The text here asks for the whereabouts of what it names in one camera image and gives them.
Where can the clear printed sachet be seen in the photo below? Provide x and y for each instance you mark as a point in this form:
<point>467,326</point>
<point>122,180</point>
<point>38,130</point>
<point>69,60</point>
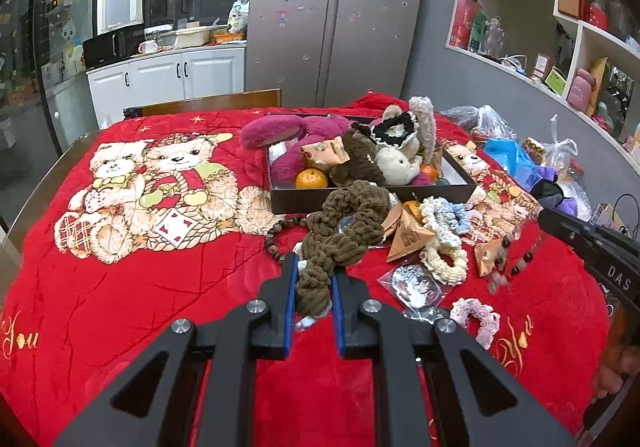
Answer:
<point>414,287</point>

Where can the light blue knitted scrunchie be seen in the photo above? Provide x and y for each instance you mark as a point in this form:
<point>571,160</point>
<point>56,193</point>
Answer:
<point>457,217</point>

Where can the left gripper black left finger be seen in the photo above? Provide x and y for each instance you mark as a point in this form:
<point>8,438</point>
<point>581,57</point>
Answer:
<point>194,384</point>

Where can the white kitchen cabinet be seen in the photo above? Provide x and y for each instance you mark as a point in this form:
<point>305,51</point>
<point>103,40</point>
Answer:
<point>164,77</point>

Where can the pink white knitted scrunchie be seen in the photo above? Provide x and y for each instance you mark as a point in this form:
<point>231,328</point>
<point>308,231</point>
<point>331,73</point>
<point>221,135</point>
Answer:
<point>488,320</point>

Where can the brown paper pyramid packet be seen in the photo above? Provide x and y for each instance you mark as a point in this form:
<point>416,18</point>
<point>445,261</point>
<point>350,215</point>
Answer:
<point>410,236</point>

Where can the red teddy bear blanket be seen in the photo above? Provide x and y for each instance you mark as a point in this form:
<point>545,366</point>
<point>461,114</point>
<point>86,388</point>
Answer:
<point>166,217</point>

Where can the black shallow gift box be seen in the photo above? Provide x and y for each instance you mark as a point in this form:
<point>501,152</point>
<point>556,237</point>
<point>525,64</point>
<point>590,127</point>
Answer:
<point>456,186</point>

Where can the red gift box on shelf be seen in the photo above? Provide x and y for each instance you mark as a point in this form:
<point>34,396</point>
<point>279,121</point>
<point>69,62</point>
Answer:
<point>464,14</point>

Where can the white knotted plastic bag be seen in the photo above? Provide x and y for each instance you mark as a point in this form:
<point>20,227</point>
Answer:
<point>558,153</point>

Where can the pink plush toy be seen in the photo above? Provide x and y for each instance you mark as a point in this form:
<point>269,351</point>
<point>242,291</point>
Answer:
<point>296,131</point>

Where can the silver foil sachet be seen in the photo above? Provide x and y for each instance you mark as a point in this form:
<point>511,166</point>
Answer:
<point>346,223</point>

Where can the orange mandarin in box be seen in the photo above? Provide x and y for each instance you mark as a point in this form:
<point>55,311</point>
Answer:
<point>429,172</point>

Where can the orange mandarin left box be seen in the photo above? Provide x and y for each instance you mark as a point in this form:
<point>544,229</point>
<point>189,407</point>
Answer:
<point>311,178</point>

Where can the brown paper packet front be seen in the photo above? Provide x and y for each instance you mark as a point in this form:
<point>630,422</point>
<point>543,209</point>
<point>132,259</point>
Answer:
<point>489,256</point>

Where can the olive brown knitted scrunchie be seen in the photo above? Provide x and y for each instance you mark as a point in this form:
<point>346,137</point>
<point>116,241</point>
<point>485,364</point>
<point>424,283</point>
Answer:
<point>324,249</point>

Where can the right hand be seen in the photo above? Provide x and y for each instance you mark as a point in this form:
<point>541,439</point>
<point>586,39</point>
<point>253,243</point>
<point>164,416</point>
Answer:
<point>616,362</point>

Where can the black white knitted scrunchie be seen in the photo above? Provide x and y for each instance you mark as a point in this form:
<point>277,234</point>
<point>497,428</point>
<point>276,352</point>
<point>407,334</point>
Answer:
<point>395,131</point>

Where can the purple towel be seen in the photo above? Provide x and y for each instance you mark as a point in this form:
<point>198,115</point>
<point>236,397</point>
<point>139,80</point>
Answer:
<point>569,205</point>

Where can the white mug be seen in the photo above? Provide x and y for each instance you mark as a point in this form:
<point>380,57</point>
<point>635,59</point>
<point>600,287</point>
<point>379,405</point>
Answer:
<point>147,47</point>

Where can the silver double door refrigerator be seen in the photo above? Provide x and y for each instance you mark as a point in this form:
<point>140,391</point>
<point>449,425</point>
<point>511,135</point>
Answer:
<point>328,53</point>

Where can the black microwave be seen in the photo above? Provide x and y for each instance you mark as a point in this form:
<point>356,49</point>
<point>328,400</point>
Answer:
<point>113,46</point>

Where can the cream basin on counter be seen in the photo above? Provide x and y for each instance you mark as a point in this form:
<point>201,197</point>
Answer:
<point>192,37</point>

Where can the orange mandarin on blanket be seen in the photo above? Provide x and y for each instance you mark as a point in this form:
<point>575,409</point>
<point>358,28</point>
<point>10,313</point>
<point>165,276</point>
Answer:
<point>414,209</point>

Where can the brown knitted plush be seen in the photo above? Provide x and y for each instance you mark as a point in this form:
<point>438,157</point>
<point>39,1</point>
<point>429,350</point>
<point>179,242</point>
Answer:
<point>361,164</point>

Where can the wooden chair back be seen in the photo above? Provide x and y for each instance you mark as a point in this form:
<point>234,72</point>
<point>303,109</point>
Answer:
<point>271,98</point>

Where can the blue plastic bag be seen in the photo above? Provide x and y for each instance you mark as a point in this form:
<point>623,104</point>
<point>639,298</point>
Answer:
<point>514,160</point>

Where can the white plush rabbit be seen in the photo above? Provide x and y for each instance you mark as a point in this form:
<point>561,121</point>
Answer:
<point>396,167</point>

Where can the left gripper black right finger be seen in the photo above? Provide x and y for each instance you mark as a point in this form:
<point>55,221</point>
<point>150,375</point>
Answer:
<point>433,384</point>

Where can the brown paper packet in box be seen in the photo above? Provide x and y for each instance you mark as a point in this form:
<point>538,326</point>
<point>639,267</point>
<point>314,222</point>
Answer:
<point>326,155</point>

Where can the green box on shelf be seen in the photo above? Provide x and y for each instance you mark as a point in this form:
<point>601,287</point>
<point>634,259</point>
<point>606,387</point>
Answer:
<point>477,33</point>

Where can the cream knitted scrunchie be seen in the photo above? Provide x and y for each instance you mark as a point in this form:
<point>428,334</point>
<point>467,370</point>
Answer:
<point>447,265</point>

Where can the pink case on shelf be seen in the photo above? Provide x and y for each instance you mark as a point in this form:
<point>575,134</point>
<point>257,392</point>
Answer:
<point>581,89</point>

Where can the dark grey cloth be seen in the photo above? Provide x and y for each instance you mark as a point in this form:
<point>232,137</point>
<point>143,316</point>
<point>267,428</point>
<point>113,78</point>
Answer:
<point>548,194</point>

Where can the clear plastic bag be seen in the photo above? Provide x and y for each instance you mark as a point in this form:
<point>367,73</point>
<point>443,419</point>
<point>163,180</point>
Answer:
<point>482,123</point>

